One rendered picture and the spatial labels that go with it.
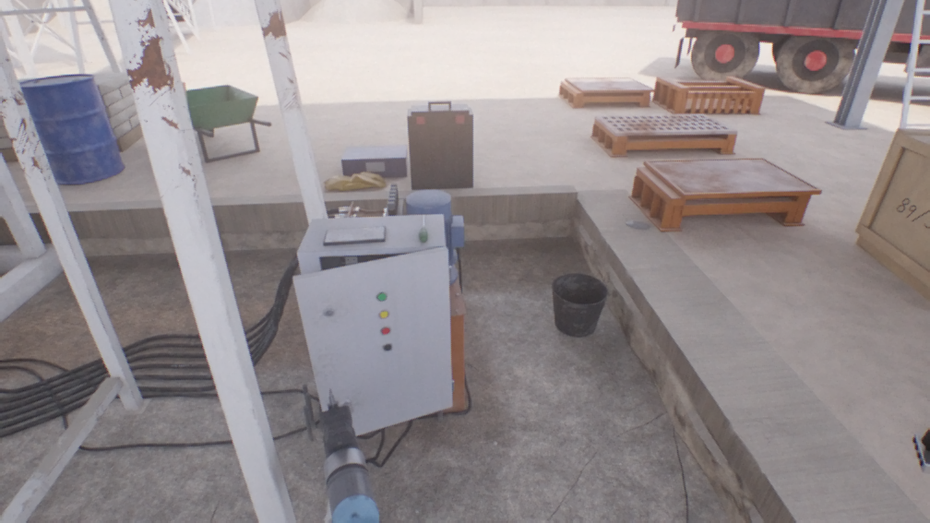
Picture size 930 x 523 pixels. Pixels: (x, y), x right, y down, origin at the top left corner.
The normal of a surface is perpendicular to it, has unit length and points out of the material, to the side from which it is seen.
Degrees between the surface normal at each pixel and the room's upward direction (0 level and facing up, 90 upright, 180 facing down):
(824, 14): 90
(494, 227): 90
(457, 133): 90
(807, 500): 0
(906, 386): 0
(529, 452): 0
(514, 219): 90
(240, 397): 80
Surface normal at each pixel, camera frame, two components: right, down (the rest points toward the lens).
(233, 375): 0.07, 0.32
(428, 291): 0.37, 0.44
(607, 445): 0.00, -0.88
